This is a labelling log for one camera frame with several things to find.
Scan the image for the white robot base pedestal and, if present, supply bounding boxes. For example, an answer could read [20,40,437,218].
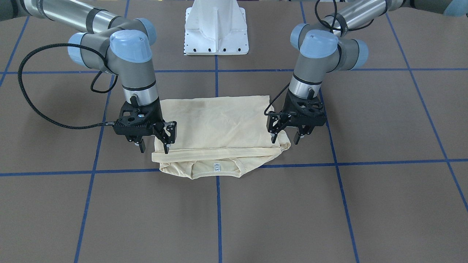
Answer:
[184,0,249,56]

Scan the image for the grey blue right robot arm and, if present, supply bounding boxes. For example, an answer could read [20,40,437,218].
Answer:
[1,0,177,153]

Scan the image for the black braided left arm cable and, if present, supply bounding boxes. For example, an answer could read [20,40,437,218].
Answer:
[263,0,375,116]

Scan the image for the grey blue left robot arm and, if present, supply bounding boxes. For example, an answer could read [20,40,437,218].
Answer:
[264,0,467,144]

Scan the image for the cream long-sleeve printed shirt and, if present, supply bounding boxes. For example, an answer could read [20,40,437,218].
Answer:
[151,96,291,179]

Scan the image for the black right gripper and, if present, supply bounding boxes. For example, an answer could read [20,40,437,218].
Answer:
[113,100,177,154]

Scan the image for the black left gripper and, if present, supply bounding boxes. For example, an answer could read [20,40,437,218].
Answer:
[267,90,327,144]

